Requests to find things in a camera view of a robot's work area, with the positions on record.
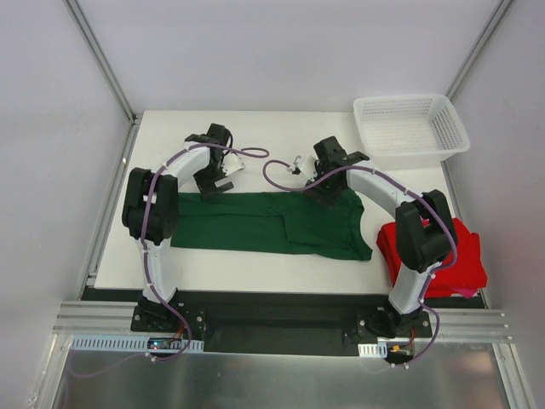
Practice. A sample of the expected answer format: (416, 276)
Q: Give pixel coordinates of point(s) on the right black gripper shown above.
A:
(325, 194)

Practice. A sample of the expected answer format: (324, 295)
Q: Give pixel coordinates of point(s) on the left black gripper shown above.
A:
(214, 187)

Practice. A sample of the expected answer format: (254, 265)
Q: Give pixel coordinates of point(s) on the green t shirt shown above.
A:
(275, 222)

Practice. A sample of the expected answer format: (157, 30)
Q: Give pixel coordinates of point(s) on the white plastic basket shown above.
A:
(409, 131)

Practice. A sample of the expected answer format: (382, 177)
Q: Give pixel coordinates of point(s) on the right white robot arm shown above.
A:
(424, 228)

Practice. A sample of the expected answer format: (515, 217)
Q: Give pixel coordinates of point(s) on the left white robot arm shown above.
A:
(150, 208)

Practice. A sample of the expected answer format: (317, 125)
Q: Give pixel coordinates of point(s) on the red folded t shirt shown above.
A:
(468, 271)

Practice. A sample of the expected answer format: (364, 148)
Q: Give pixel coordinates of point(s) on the pink folded t shirt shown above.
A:
(465, 292)

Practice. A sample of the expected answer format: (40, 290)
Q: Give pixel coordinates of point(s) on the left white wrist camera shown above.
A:
(232, 164)

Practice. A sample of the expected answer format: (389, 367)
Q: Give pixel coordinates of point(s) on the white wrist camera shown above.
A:
(304, 166)
(232, 164)

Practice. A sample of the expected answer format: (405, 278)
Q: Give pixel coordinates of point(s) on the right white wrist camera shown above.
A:
(304, 166)

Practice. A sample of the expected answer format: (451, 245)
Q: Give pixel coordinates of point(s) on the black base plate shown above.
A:
(326, 342)

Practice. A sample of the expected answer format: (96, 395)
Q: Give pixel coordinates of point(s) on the right white cable duct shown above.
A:
(376, 350)

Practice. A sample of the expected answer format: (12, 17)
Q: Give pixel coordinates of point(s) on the white cable duct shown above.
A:
(134, 344)
(376, 350)

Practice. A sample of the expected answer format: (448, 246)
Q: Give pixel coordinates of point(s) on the aluminium frame rail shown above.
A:
(120, 318)

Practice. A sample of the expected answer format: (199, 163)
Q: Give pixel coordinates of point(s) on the left white cable duct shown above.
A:
(134, 344)

